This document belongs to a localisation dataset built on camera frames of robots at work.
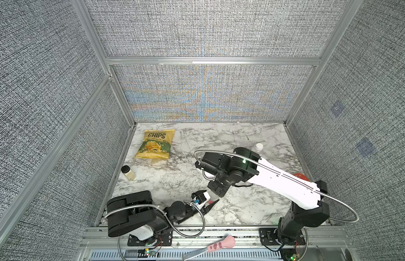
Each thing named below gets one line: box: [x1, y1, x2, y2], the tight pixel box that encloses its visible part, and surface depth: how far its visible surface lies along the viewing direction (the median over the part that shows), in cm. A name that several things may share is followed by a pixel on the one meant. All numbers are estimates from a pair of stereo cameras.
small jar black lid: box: [120, 165, 137, 182], surface depth 87 cm
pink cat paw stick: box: [182, 234, 236, 261], surface depth 70 cm
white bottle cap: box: [255, 142, 264, 151], surface depth 90 cm
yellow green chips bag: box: [135, 129, 176, 159], surface depth 99 cm
